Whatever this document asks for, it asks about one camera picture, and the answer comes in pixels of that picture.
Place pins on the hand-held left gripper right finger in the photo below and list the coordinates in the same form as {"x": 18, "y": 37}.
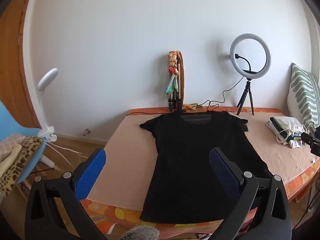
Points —
{"x": 223, "y": 172}

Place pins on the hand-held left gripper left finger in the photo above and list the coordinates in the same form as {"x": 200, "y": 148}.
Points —
{"x": 91, "y": 172}

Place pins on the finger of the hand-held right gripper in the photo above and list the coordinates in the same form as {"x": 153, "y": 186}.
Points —
{"x": 307, "y": 137}

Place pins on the black t-shirt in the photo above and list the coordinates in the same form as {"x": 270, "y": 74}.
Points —
{"x": 190, "y": 155}

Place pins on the white folded cloth bag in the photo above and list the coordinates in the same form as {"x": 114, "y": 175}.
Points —
{"x": 290, "y": 125}

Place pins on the dark folded cloth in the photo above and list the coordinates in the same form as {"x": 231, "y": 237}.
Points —
{"x": 276, "y": 123}

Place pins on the metal door stopper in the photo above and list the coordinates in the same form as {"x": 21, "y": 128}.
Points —
{"x": 87, "y": 132}

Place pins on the beige bed blanket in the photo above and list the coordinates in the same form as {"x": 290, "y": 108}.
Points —
{"x": 130, "y": 155}

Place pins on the green patterned white pillow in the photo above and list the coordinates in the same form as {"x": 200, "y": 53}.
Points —
{"x": 302, "y": 90}

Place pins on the green patterned cloth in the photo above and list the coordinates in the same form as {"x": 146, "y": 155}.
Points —
{"x": 197, "y": 105}

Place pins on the leopard print cloth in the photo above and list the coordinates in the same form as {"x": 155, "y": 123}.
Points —
{"x": 17, "y": 165}

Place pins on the grey fuzzy cloth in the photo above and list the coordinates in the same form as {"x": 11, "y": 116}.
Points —
{"x": 140, "y": 233}

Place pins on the pale yellow ribbed cloth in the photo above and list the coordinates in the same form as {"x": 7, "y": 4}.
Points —
{"x": 10, "y": 160}

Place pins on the beige checked cloth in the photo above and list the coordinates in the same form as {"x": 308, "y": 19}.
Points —
{"x": 7, "y": 146}

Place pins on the blue chair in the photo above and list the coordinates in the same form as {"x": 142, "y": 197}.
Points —
{"x": 10, "y": 122}

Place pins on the black gooseneck phone holder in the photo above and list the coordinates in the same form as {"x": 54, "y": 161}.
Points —
{"x": 246, "y": 61}

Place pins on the orange textured board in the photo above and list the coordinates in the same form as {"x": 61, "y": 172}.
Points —
{"x": 184, "y": 80}

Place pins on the folded silver tripod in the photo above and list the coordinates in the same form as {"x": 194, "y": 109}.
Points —
{"x": 179, "y": 80}

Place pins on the white clip lamp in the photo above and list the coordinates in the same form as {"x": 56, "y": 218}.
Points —
{"x": 47, "y": 76}

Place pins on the colourful knotted scarf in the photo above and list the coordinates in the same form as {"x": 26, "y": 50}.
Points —
{"x": 172, "y": 62}

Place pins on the wooden door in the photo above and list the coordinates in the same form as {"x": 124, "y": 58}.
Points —
{"x": 12, "y": 55}

